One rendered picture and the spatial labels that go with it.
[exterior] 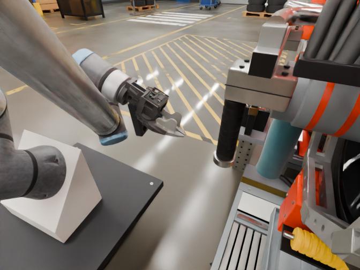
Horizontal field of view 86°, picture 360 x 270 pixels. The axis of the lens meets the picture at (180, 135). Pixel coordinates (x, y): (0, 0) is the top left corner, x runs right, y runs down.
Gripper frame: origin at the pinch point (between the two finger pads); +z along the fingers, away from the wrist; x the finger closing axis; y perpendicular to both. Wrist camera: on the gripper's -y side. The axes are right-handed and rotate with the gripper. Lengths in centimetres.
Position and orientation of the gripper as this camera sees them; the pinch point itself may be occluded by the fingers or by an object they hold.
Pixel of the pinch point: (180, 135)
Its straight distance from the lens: 57.1
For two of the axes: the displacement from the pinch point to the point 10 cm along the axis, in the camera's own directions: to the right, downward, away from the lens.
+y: 3.9, -6.0, -6.9
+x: 3.9, -5.7, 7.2
